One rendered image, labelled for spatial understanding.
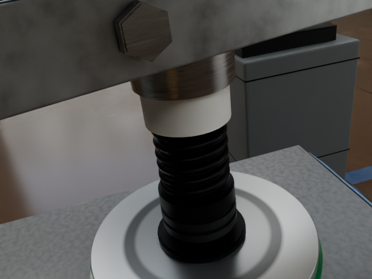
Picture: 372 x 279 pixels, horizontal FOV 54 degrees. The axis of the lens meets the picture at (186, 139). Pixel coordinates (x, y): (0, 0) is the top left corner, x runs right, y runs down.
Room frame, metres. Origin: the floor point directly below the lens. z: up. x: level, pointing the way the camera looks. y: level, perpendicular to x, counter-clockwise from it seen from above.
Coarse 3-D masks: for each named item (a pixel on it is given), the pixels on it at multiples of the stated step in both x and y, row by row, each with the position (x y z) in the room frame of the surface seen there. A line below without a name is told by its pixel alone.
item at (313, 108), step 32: (256, 64) 1.05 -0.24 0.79; (288, 64) 1.08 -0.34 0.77; (320, 64) 1.10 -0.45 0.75; (352, 64) 1.13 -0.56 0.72; (256, 96) 1.05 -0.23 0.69; (288, 96) 1.08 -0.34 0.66; (320, 96) 1.10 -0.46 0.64; (352, 96) 1.13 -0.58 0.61; (256, 128) 1.05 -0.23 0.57; (288, 128) 1.08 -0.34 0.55; (320, 128) 1.10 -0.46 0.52
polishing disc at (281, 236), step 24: (144, 192) 0.35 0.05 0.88; (240, 192) 0.32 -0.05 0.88; (264, 192) 0.32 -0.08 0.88; (120, 216) 0.31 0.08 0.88; (144, 216) 0.30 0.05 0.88; (264, 216) 0.28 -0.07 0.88; (288, 216) 0.27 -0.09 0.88; (96, 240) 0.28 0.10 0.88; (120, 240) 0.27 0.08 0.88; (144, 240) 0.27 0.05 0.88; (264, 240) 0.25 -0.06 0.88; (288, 240) 0.24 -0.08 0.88; (312, 240) 0.24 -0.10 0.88; (96, 264) 0.24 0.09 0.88; (120, 264) 0.24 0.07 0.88; (144, 264) 0.24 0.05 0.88; (168, 264) 0.23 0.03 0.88; (216, 264) 0.23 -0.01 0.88; (240, 264) 0.22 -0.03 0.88; (264, 264) 0.22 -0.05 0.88; (288, 264) 0.22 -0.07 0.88; (312, 264) 0.21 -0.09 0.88
